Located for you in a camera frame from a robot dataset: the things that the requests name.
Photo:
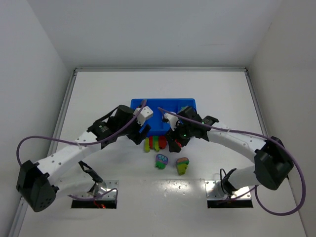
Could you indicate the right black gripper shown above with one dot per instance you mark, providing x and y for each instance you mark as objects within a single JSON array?
[{"x": 174, "y": 139}]

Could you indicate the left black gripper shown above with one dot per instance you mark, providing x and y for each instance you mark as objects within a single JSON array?
[{"x": 138, "y": 133}]

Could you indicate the red purple rounded lego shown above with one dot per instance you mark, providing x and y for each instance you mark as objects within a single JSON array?
[{"x": 178, "y": 144}]

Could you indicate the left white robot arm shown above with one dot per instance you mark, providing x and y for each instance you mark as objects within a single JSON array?
[{"x": 39, "y": 182}]

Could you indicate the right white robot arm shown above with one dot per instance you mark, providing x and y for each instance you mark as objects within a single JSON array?
[{"x": 271, "y": 164}]

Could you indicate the striped red green lego stack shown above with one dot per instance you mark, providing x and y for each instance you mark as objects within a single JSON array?
[{"x": 155, "y": 143}]

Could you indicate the blue divided plastic bin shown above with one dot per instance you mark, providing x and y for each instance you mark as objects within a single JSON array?
[{"x": 158, "y": 127}]

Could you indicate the purple paw print lego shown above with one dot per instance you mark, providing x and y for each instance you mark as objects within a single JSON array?
[{"x": 161, "y": 161}]

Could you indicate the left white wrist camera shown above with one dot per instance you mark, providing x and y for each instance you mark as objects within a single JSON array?
[{"x": 145, "y": 114}]

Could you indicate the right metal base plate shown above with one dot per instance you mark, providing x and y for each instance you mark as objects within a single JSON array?
[{"x": 216, "y": 198}]

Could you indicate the metal base plate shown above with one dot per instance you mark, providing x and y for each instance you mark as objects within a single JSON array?
[
  {"x": 216, "y": 198},
  {"x": 100, "y": 196}
]

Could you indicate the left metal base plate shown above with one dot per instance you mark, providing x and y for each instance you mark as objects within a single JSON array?
[{"x": 100, "y": 196}]

